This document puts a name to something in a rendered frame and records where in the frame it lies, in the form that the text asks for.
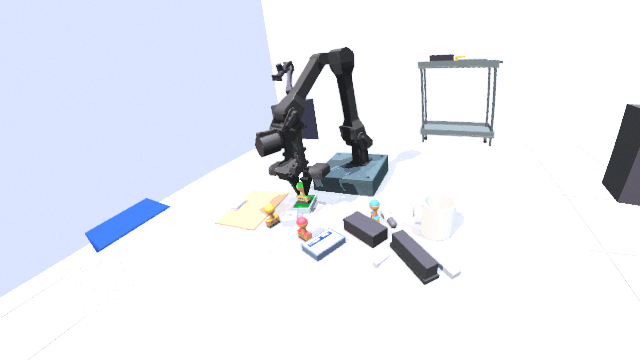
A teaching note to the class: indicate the white mug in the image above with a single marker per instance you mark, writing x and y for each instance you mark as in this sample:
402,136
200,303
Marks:
438,215

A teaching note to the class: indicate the green-topped pass stamp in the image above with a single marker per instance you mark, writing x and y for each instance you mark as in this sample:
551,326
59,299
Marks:
301,198

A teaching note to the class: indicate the white cylinder with dark grey cap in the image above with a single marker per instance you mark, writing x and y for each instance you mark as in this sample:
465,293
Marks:
387,216

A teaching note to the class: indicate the yellow-handled rubber stamp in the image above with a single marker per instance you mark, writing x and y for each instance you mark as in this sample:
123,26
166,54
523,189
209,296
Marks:
273,219

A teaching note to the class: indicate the rubber stamp with red handle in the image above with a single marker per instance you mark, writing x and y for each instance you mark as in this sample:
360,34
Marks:
302,233

